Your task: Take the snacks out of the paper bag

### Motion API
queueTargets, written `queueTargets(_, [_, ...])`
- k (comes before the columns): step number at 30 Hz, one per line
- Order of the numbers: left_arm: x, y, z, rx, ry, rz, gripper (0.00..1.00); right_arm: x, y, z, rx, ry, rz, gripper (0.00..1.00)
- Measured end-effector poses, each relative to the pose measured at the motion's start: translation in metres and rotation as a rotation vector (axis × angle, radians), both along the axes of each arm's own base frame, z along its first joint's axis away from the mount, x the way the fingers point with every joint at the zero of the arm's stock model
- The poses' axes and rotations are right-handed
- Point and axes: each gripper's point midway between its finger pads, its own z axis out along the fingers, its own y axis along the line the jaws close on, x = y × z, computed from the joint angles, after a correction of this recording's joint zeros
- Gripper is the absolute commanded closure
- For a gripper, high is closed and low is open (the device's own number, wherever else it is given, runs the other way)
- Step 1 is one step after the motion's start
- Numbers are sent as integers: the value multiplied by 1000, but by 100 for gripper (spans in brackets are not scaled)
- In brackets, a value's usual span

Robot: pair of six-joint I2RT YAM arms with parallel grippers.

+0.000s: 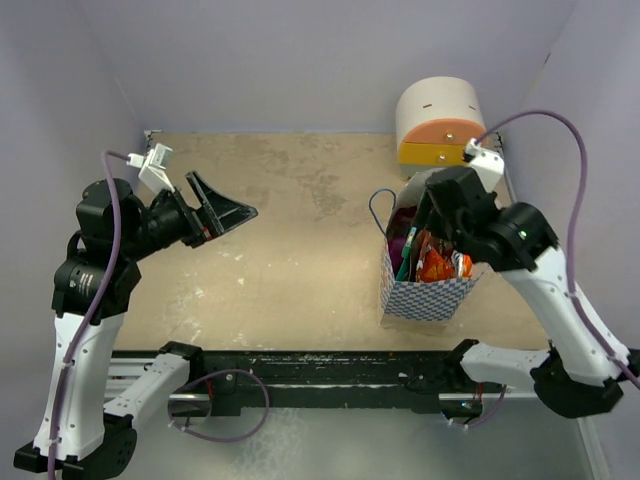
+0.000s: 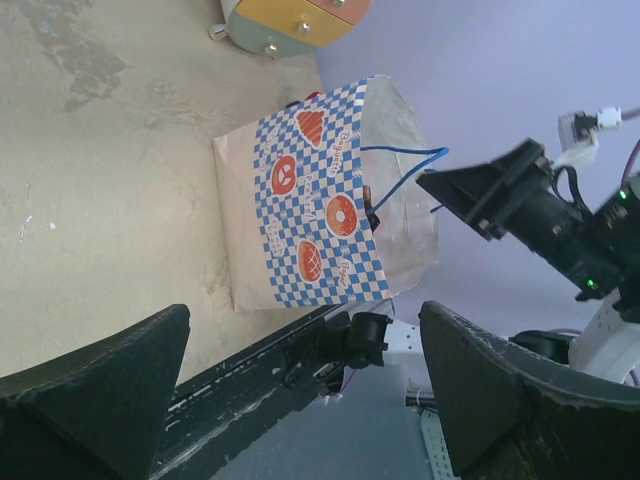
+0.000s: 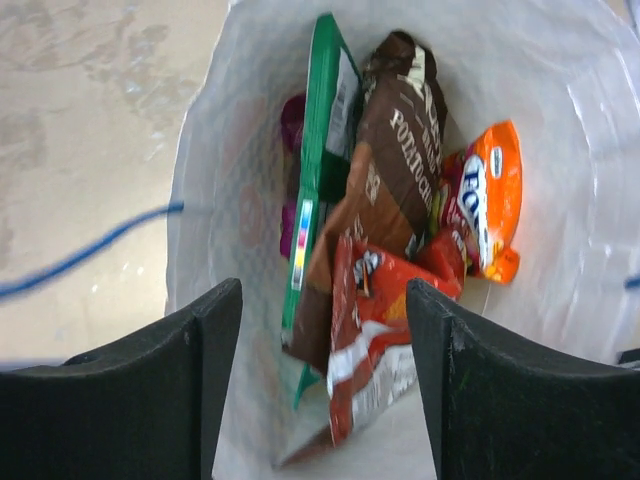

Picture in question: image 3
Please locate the blue checkered paper bag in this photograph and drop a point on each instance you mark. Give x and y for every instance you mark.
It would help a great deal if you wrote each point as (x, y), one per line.
(141, 166)

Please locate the green chips bag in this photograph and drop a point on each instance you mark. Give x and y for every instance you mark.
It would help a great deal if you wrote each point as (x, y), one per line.
(332, 110)

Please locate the red candy packet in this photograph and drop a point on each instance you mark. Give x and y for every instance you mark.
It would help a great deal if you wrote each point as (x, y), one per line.
(449, 251)

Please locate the orange snack packet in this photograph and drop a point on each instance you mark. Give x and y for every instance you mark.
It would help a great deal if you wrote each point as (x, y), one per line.
(490, 197)

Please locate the red doritos bag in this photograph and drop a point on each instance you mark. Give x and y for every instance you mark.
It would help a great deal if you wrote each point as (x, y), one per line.
(371, 362)

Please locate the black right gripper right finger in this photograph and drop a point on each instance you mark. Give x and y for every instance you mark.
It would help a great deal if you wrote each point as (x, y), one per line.
(500, 406)

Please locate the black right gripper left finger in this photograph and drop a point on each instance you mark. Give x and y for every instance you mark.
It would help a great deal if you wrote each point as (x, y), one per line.
(146, 406)

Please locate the brown potato chips bag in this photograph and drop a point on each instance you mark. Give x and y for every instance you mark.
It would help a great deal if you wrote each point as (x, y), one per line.
(394, 173)

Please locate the purple snack packet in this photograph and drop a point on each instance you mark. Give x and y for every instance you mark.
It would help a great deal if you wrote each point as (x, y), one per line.
(292, 127)

